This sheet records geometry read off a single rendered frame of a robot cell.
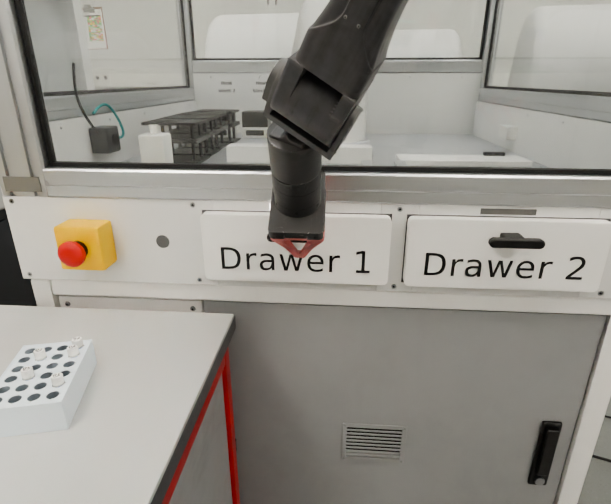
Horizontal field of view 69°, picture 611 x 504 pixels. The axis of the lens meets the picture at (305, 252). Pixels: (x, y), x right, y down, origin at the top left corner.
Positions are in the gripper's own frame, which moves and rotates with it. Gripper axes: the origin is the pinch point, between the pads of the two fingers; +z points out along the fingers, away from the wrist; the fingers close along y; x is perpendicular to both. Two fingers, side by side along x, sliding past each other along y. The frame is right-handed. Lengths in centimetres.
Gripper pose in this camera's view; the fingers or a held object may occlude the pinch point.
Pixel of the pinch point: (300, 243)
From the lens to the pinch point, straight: 61.3
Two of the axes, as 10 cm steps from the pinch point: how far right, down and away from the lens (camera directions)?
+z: 0.2, 5.7, 8.2
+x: -10.0, -0.3, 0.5
